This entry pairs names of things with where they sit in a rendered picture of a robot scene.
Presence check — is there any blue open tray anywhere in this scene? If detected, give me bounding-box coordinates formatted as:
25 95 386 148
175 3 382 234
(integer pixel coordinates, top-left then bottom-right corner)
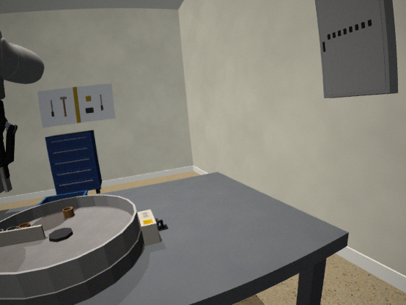
37 190 88 206

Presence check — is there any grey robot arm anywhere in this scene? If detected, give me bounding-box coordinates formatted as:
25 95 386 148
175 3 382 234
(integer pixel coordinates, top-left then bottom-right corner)
0 30 44 100

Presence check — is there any bronze bushing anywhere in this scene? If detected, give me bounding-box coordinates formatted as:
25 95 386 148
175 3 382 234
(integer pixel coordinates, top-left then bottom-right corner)
62 207 75 218
18 223 31 229

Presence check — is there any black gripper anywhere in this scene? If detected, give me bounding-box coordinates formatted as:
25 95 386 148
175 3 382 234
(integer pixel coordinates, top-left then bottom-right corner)
0 100 18 193

